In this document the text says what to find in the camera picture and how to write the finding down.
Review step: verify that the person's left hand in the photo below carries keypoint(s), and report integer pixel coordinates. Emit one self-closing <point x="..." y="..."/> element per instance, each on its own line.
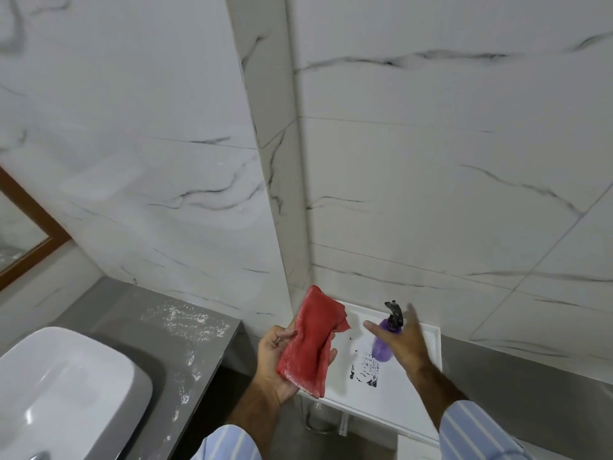
<point x="268" y="364"/>

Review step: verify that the person's right hand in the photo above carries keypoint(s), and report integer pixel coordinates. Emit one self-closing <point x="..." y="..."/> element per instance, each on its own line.
<point x="409" y="347"/>

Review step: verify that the person's right thumb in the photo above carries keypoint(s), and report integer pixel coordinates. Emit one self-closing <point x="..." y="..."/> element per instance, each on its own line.
<point x="376" y="328"/>

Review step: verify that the person's left thumb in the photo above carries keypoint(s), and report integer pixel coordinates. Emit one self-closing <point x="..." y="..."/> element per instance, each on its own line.
<point x="283" y="334"/>

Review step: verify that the red cleaning cloth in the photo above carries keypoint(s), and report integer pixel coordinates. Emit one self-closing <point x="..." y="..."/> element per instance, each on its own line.
<point x="311" y="340"/>

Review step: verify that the person's right forearm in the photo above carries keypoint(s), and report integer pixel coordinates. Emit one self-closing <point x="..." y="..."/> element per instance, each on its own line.
<point x="459" y="416"/>

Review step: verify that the person's left forearm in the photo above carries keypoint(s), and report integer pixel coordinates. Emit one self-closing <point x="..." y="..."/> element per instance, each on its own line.
<point x="251" y="421"/>

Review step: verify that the purple spray bottle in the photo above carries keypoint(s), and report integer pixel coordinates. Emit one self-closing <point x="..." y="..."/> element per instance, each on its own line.
<point x="383" y="347"/>

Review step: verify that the chrome water pipe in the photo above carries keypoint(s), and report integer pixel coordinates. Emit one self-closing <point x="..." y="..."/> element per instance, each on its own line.
<point x="342" y="423"/>

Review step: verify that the white wash basin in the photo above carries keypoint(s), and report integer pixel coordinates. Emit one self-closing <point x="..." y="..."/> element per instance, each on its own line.
<point x="67" y="392"/>

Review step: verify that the wooden framed mirror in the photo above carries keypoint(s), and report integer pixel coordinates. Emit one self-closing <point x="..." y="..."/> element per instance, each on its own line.
<point x="28" y="234"/>

